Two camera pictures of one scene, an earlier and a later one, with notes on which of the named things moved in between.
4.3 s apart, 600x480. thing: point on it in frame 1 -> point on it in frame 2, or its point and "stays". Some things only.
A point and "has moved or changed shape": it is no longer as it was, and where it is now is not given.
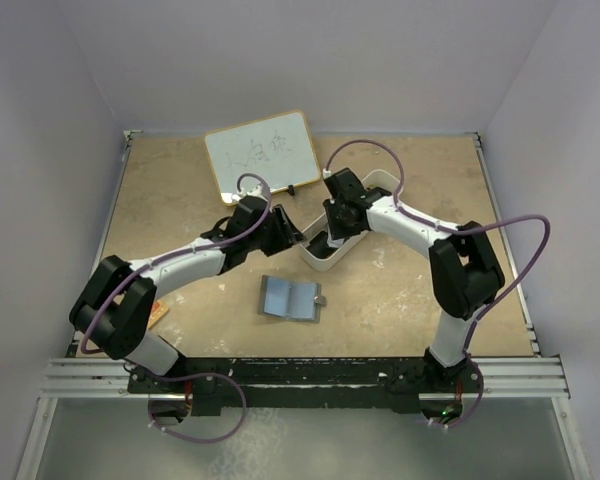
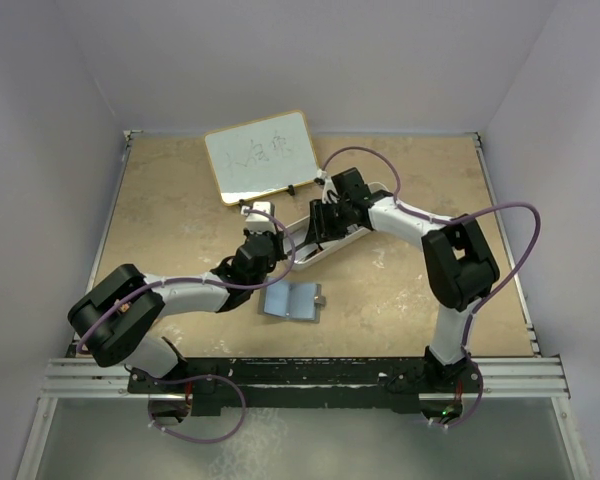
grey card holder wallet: (292, 300) stays
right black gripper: (337, 231) stays
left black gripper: (283, 229) -> (276, 238)
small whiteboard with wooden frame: (279, 148) stays
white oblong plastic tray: (374, 178) has moved or changed shape
